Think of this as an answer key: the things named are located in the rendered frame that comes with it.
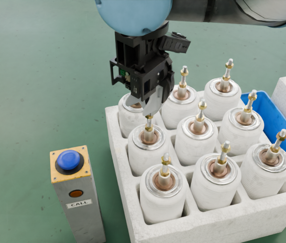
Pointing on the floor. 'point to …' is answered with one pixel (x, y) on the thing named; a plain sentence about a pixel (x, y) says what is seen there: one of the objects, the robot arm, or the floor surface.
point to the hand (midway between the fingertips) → (151, 106)
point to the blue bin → (262, 100)
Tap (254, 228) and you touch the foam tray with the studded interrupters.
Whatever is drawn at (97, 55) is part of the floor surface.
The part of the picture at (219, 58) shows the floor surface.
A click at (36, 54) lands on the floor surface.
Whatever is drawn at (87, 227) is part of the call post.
